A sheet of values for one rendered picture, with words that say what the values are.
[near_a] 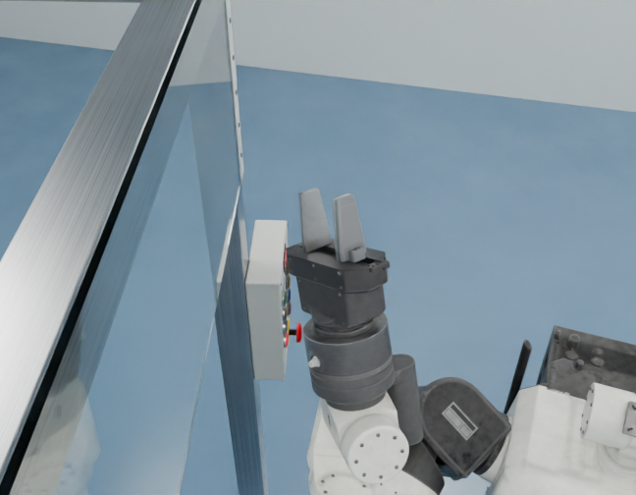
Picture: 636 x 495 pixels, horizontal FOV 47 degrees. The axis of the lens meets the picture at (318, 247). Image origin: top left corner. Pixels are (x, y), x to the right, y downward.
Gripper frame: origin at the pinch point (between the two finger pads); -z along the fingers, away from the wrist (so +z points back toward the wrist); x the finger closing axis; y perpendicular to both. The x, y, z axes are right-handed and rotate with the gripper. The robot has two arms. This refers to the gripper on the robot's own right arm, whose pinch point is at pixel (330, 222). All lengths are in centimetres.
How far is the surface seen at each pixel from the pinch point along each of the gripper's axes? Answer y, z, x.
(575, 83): -303, 42, -170
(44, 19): -116, -33, -406
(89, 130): 20.1, -13.6, -2.9
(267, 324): -19, 32, -48
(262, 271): -19, 22, -46
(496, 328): -150, 104, -107
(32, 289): 30.6, -6.7, 9.9
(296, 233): -126, 72, -191
